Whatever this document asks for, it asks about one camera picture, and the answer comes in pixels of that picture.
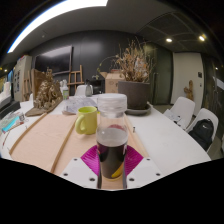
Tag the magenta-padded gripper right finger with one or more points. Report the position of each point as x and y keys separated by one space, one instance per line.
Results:
x=141 y=171

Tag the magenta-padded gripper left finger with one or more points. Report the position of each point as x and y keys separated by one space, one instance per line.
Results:
x=80 y=171

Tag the clear bottle with dark drink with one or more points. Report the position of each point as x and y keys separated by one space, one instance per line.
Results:
x=111 y=146

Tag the light wooden drawing board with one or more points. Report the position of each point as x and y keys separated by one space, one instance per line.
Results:
x=43 y=136

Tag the yellow-green mug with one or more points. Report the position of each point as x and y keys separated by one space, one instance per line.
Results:
x=87 y=120

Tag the grey plant saucer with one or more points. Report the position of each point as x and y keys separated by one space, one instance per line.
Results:
x=141 y=111

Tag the folded newspaper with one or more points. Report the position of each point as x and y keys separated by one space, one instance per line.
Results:
x=78 y=105

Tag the black backpack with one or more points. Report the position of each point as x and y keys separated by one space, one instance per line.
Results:
x=201 y=133

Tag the white chair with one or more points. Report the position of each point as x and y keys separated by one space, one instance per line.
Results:
x=183 y=108
x=81 y=90
x=208 y=115

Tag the green spray bottle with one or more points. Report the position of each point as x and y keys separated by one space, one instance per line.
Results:
x=65 y=91

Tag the dry plant in grey pot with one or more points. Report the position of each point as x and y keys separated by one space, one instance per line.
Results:
x=135 y=90

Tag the brown carved wooden sculpture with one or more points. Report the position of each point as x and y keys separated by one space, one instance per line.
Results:
x=46 y=95

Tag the wooden easel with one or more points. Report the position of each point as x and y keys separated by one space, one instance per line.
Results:
x=76 y=81

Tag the brown cardboard box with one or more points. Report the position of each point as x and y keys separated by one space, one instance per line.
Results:
x=111 y=82

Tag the small wooden figure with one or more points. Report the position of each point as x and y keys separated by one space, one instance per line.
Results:
x=189 y=90

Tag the flat black box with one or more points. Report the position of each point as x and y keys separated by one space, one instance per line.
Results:
x=8 y=108

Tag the beige cabinet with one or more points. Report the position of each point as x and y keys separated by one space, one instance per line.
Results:
x=21 y=76

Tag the long ceiling light strip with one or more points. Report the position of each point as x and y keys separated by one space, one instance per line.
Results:
x=46 y=15

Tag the black wall screen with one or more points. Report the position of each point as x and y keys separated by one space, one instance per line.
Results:
x=53 y=60

